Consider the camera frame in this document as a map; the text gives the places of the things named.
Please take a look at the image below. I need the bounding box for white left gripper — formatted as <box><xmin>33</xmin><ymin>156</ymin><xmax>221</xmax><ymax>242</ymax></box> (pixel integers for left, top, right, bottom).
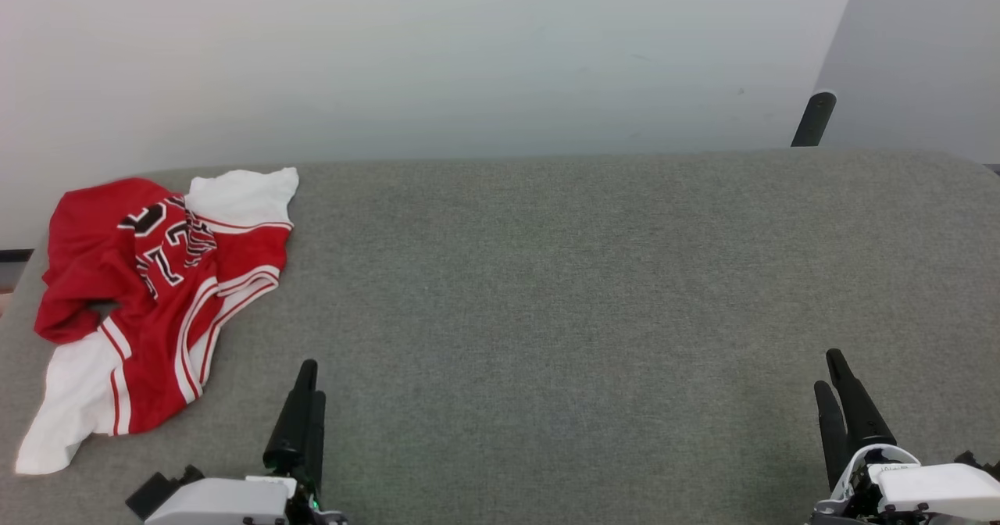
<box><xmin>145</xmin><ymin>359</ymin><xmax>348</xmax><ymax>525</ymax></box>

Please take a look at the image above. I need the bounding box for red and white jersey shirt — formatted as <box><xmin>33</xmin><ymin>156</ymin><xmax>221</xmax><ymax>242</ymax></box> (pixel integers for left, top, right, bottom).
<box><xmin>15</xmin><ymin>167</ymin><xmax>300</xmax><ymax>476</ymax></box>

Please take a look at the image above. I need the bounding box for dark rounded post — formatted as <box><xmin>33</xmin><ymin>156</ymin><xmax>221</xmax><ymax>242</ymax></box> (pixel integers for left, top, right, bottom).
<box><xmin>791</xmin><ymin>91</ymin><xmax>838</xmax><ymax>148</ymax></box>

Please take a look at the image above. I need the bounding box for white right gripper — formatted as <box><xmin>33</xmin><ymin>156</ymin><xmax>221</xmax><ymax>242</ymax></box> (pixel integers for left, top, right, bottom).
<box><xmin>809</xmin><ymin>348</ymin><xmax>1000</xmax><ymax>525</ymax></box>

